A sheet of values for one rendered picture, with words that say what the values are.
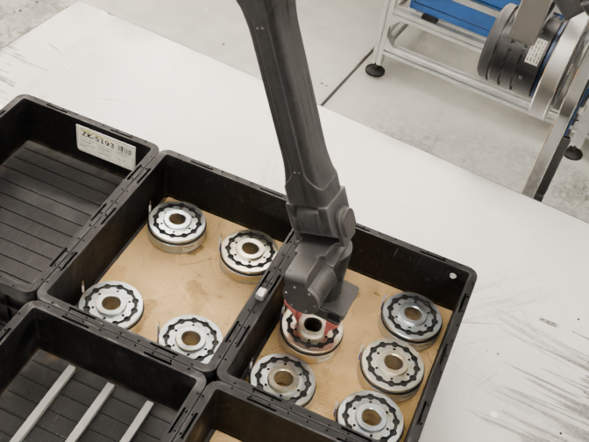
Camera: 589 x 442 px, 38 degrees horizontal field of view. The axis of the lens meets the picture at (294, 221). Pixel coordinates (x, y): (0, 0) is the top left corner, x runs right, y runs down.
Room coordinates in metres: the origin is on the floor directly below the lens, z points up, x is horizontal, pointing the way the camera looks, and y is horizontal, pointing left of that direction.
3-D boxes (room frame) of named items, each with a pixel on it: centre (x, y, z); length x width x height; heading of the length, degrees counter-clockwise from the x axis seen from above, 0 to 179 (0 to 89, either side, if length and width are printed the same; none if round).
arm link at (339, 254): (0.86, -0.06, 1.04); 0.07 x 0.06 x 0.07; 160
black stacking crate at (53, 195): (1.01, 0.46, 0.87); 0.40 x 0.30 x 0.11; 165
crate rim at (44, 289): (0.93, 0.17, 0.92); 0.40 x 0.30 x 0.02; 165
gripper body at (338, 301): (0.87, -0.06, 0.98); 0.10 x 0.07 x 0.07; 72
